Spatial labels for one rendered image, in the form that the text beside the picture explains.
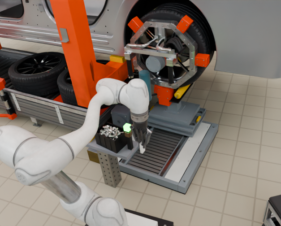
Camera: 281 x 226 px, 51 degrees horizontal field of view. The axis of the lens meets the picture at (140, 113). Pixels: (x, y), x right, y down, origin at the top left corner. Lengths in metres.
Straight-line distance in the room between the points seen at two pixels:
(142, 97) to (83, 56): 0.96
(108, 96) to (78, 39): 0.84
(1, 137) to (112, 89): 0.54
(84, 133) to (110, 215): 0.49
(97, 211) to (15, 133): 0.58
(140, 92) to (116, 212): 0.58
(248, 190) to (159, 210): 0.69
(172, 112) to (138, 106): 1.39
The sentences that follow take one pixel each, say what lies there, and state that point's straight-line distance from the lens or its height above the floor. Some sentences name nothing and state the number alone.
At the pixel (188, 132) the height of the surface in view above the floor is 0.14.
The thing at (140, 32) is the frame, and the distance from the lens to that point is 2.34.
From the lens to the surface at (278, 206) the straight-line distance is 1.95.
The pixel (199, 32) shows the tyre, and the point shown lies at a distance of 2.24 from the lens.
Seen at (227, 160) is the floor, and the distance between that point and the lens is 2.63.
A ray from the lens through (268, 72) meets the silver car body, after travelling 2.25.
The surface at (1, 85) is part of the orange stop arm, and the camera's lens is 3.32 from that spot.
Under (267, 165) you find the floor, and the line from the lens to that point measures 2.65.
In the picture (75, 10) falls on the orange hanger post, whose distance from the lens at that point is 2.13.
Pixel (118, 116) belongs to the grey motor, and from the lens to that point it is 2.52.
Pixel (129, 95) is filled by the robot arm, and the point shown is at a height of 1.12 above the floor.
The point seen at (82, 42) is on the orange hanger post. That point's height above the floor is 1.07.
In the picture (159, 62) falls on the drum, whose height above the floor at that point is 0.88.
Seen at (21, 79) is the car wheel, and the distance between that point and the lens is 3.27.
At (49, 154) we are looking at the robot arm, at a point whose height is 1.19.
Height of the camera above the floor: 1.84
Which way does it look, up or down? 35 degrees down
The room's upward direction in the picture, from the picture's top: 7 degrees counter-clockwise
